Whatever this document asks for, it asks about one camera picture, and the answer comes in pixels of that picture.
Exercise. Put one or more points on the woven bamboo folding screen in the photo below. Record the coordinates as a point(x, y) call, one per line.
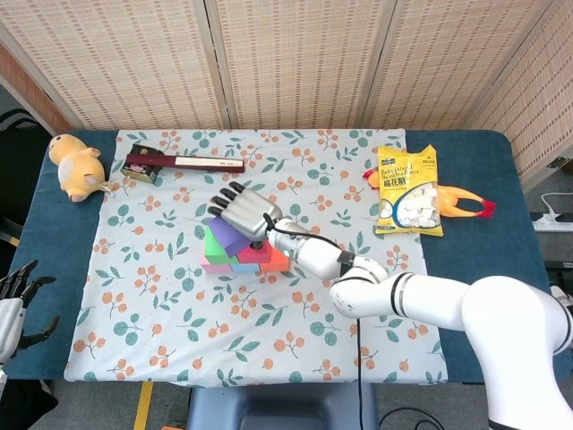
point(291, 67)

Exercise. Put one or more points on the yellow marshmallow bag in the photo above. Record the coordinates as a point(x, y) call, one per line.
point(407, 192)

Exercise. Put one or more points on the long dark red box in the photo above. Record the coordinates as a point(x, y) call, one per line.
point(197, 163)

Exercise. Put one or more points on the light blue foam cube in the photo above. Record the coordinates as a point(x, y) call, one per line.
point(245, 268)

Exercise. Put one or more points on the black chair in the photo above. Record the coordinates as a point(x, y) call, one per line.
point(18, 152)

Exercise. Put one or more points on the floral printed tablecloth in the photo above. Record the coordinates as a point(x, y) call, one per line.
point(380, 251)

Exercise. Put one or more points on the white and black shoe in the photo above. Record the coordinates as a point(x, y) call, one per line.
point(561, 298)

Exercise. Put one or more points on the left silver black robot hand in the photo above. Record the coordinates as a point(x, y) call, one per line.
point(11, 318)

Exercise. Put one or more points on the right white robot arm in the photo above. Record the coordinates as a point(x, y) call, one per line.
point(425, 304)

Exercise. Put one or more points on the purple foam cube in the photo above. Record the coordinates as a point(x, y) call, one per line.
point(228, 235)

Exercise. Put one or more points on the yellow rubber chicken toy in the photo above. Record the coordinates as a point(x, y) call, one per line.
point(456, 199)

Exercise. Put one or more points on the pink foam cube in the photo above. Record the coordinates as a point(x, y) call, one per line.
point(217, 269)

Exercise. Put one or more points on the red foam cube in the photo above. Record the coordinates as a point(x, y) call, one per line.
point(255, 255)

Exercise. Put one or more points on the metal screen hinge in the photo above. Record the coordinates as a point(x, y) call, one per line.
point(556, 162)

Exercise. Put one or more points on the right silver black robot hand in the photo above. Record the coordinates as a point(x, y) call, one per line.
point(248, 212)

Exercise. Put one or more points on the yellow plush animal toy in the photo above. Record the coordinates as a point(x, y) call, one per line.
point(78, 172)

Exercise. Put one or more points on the small metal tin box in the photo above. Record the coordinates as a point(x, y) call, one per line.
point(139, 172)

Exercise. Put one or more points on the green foam cube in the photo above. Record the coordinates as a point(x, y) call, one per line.
point(215, 248)

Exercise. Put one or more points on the white power strip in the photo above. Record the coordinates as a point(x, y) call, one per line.
point(553, 222)

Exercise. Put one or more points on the orange foam cube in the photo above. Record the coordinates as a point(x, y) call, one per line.
point(278, 262)

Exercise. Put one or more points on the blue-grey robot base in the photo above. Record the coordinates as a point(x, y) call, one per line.
point(282, 407)

